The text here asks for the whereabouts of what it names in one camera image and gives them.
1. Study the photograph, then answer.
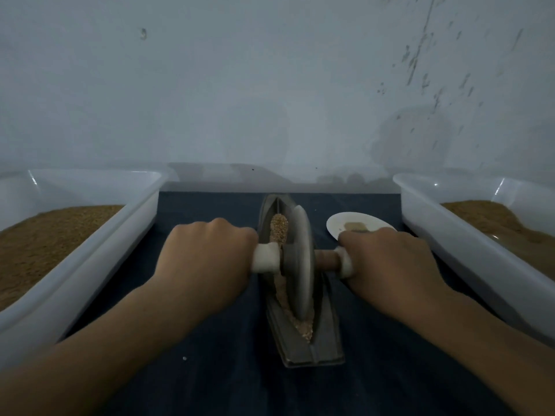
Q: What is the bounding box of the person's left hand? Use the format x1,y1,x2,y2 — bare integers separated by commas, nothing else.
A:
153,218,260,317

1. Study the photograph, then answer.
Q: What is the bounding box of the person's right forearm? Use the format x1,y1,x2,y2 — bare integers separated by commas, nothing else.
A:
412,292,555,416

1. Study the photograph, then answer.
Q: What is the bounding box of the person's left forearm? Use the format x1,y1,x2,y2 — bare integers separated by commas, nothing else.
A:
0,285,208,416

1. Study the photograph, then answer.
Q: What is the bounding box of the small ground grain portion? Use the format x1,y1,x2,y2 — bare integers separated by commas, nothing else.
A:
269,212,315,343

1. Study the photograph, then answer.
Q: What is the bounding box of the white round plate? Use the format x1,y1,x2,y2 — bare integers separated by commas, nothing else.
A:
326,211,397,241

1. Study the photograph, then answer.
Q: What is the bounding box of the metal grinding wheel with handles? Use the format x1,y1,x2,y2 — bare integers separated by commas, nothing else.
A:
251,203,356,321

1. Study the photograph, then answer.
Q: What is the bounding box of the person's right hand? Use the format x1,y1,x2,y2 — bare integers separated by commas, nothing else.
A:
336,226,456,324

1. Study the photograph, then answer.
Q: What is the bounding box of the dark blue tablecloth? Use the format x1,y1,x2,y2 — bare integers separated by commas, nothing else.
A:
61,191,521,416

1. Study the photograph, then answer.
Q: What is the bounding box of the white plastic tray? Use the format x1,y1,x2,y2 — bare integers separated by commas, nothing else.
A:
392,173,555,343
0,169,168,373

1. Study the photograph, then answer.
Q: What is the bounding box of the boat-shaped metal grinding trough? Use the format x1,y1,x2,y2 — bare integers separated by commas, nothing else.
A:
257,194,346,369

